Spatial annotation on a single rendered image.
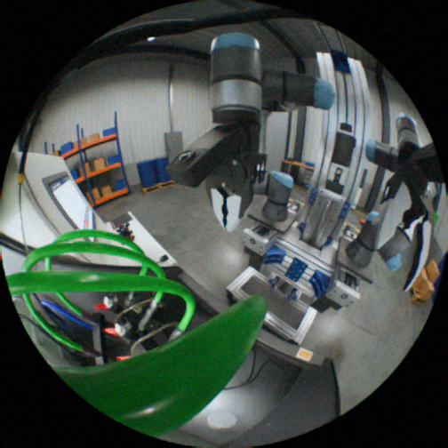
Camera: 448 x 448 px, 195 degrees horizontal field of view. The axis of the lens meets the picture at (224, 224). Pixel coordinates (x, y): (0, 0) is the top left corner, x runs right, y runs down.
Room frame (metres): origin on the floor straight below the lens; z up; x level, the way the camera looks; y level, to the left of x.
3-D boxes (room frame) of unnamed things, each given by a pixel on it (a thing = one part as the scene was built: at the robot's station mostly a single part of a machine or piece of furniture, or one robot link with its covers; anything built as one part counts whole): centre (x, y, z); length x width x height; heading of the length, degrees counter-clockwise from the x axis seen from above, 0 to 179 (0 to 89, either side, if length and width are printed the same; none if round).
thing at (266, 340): (0.09, -0.06, 0.87); 0.62 x 0.04 x 0.16; 51
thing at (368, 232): (0.23, -0.63, 1.20); 0.13 x 0.12 x 0.14; 178
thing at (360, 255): (0.24, -0.63, 1.09); 0.15 x 0.15 x 0.10
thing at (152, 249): (0.46, 0.54, 0.97); 0.70 x 0.22 x 0.03; 51
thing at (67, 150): (3.20, 4.66, 1.50); 2.78 x 0.86 x 3.00; 134
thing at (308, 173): (4.43, -2.89, 0.52); 1.60 x 0.70 x 1.03; 44
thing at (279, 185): (0.60, -0.28, 1.20); 0.13 x 0.12 x 0.14; 72
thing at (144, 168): (4.41, 2.50, 0.51); 1.20 x 0.85 x 1.02; 132
